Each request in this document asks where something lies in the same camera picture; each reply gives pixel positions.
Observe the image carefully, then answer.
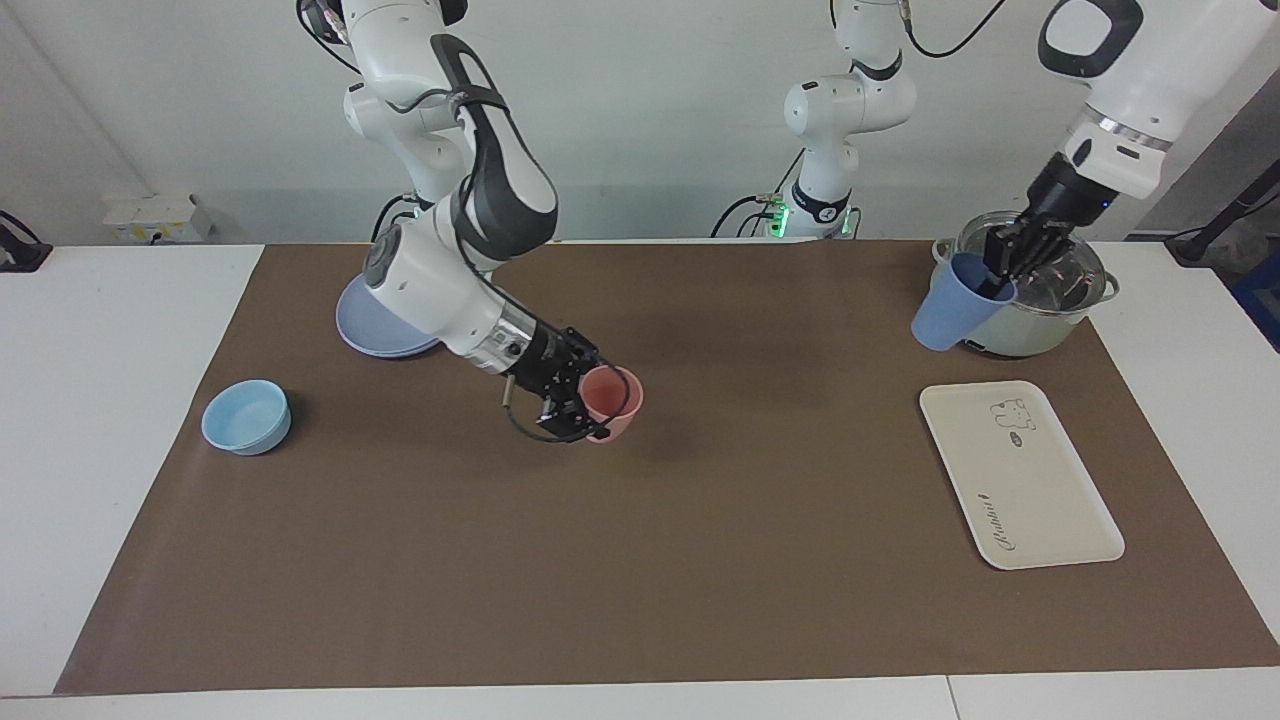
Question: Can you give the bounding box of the brown table mat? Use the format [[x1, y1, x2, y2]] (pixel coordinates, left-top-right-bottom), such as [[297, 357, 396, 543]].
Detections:
[[55, 240, 1280, 696]]

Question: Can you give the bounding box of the black right base cable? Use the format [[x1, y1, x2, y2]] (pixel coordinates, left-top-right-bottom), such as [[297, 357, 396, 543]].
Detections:
[[371, 193, 423, 242]]

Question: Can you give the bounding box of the black table clamp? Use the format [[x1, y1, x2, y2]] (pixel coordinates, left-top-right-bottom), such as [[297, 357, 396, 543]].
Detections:
[[0, 210, 53, 273]]

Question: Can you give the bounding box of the black base cable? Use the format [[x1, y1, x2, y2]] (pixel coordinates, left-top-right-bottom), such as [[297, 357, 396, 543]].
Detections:
[[371, 193, 423, 242], [711, 150, 806, 239]]

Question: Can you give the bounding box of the light blue bowl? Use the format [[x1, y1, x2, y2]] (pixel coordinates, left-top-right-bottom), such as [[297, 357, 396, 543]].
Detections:
[[201, 379, 293, 457]]

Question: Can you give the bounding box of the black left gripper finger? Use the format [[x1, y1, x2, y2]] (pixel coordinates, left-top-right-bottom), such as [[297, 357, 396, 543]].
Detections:
[[982, 224, 1024, 300], [1019, 227, 1072, 287]]

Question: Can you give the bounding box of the black left base cable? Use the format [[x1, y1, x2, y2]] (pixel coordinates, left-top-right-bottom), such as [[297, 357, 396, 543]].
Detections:
[[711, 150, 806, 239]]

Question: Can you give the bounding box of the pale green cooking pot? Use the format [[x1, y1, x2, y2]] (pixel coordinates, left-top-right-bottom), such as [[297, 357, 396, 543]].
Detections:
[[930, 236, 1121, 359]]

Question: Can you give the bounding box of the black stand base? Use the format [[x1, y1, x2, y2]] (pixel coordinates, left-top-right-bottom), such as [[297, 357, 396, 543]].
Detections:
[[1165, 185, 1280, 267]]

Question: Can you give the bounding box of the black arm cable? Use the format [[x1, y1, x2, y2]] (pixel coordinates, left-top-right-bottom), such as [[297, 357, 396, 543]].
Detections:
[[297, 0, 566, 447], [895, 0, 1011, 59]]

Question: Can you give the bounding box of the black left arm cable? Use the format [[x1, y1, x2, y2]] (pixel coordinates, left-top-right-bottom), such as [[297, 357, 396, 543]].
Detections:
[[895, 0, 1011, 59]]

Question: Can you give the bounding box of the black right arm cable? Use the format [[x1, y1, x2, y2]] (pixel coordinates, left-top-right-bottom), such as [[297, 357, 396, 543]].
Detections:
[[297, 0, 566, 447]]

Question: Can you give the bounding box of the cream rectangular tray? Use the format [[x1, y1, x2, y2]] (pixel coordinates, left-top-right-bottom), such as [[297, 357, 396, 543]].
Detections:
[[919, 380, 1126, 571]]

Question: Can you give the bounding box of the blue plastic plate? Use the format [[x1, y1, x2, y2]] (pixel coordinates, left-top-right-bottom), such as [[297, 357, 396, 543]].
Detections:
[[335, 275, 443, 359]]

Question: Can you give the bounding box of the blue plastic cup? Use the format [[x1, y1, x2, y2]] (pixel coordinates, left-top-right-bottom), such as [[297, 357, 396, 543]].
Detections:
[[910, 252, 1017, 353]]

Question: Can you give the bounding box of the pink plastic cup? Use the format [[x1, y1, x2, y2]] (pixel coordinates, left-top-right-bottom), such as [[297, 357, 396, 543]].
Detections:
[[580, 366, 645, 446]]

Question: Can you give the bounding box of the glass pot lid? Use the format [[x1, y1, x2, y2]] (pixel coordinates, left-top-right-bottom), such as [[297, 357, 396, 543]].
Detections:
[[955, 211, 1109, 314]]

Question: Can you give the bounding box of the blue box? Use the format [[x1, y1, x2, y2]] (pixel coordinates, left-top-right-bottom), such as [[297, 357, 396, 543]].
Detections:
[[1232, 250, 1280, 352]]

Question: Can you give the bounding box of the white power strip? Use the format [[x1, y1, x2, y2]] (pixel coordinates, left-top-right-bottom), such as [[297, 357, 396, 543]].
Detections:
[[103, 194, 216, 244]]

